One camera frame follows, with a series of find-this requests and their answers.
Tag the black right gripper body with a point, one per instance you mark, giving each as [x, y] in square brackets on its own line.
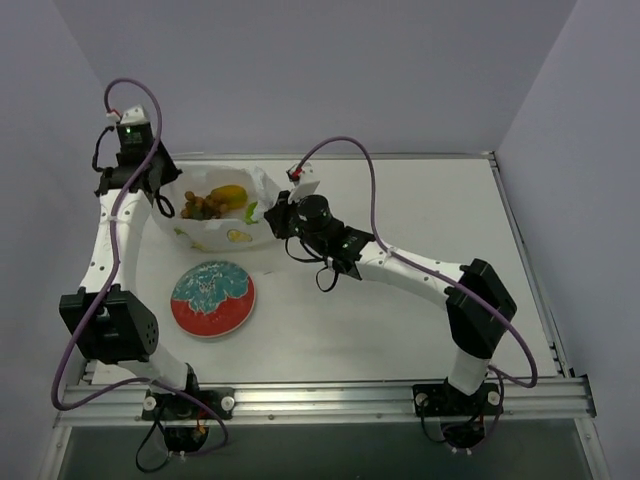
[276, 220]

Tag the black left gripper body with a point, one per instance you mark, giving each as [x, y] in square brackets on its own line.
[163, 167]

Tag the white plastic bag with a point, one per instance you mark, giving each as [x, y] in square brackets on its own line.
[229, 233]

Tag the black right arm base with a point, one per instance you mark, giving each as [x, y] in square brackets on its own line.
[451, 418]

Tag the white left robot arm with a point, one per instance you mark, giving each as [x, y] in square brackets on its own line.
[107, 320]

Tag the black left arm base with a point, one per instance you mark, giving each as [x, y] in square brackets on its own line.
[189, 428]

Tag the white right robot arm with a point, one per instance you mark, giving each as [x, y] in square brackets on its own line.
[348, 251]

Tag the green fake starfruit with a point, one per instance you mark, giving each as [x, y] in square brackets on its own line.
[252, 214]

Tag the yellow fake mango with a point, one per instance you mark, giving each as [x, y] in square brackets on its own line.
[233, 196]

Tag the fake longan bunch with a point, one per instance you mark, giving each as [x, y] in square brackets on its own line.
[202, 208]

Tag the red and teal plate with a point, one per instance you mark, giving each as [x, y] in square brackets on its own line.
[213, 299]

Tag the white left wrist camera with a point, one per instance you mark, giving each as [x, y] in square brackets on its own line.
[136, 115]

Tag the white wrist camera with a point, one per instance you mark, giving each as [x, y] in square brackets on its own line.
[136, 115]
[304, 182]

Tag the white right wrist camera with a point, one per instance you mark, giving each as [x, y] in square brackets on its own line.
[304, 182]

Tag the aluminium front rail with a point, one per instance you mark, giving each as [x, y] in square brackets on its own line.
[339, 403]

